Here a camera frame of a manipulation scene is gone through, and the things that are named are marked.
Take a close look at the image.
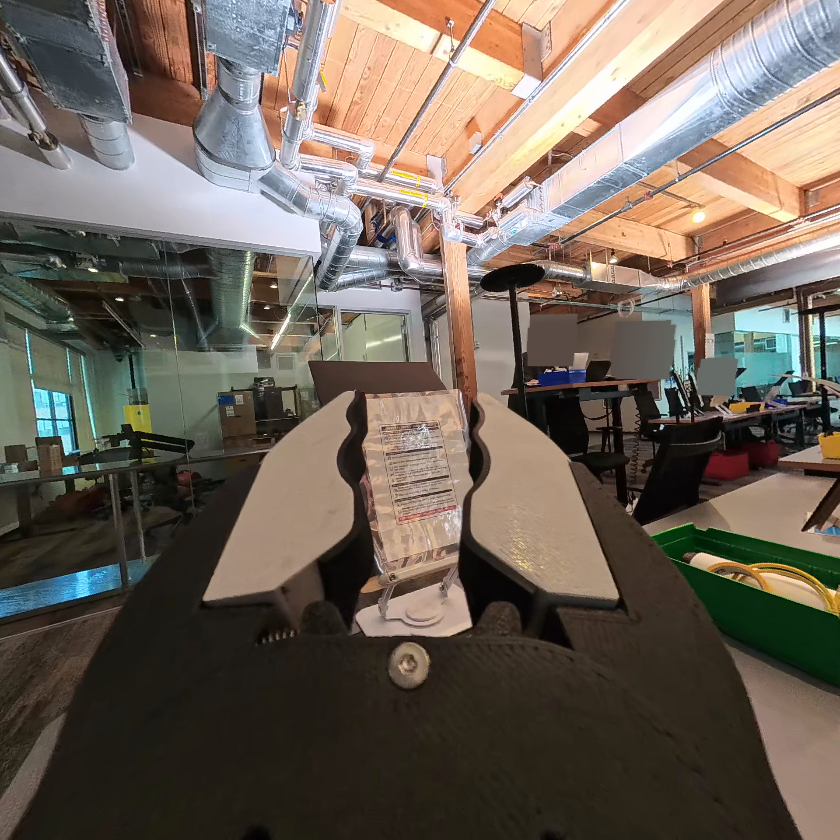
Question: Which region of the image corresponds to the silver insulated pipe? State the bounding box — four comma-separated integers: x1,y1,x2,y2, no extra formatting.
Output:
278,0,376,173

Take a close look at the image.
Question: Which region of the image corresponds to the black office chair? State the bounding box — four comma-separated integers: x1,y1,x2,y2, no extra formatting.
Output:
632,416,724,527

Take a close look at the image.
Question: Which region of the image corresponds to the glass top table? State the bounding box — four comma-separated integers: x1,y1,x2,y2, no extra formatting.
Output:
0,446,198,567

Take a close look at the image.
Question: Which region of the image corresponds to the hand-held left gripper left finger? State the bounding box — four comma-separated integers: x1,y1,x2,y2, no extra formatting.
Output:
201,389,380,605

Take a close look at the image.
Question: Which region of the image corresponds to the green plastic bin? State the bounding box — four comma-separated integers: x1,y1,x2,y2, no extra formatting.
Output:
651,523,840,689

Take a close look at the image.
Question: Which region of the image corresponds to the black floor lamp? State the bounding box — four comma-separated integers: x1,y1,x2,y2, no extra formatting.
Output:
480,265,550,427

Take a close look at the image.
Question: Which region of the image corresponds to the rectangular metal duct box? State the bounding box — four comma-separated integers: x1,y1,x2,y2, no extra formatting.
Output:
0,0,133,127
199,0,294,77

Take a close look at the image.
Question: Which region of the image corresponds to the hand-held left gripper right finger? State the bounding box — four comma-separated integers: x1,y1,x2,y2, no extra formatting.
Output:
457,392,622,608

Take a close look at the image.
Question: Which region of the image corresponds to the yellow cable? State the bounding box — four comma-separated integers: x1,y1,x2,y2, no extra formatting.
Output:
705,560,840,616

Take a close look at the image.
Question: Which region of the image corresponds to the large silver spiral duct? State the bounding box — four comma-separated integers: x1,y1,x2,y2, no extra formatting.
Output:
465,0,840,265

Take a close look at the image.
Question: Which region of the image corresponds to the white roll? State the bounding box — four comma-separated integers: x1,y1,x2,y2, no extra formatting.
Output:
682,551,829,609

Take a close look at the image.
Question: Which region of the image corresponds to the yellow column guard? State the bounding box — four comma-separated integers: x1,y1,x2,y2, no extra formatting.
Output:
122,403,154,455

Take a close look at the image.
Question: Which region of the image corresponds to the wooden post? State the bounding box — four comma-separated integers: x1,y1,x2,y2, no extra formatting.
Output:
438,235,480,403

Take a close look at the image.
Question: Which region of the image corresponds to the thin metal sprinkler pipe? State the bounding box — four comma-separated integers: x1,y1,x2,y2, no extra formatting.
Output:
392,0,501,186

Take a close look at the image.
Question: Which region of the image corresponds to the dark brown board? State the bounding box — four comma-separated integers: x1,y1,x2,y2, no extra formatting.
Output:
308,359,448,396

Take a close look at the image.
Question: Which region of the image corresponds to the white desk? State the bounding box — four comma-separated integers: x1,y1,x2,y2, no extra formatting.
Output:
0,471,840,840

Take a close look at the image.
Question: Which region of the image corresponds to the clear plastic-wrapped phone case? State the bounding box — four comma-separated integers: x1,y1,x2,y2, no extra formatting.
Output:
354,388,475,637

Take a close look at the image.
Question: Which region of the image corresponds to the silver round duct elbow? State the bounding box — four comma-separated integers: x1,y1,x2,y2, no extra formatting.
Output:
192,58,366,294

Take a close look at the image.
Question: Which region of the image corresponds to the wooden standing desk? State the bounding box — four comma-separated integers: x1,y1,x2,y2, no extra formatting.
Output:
501,377,661,503

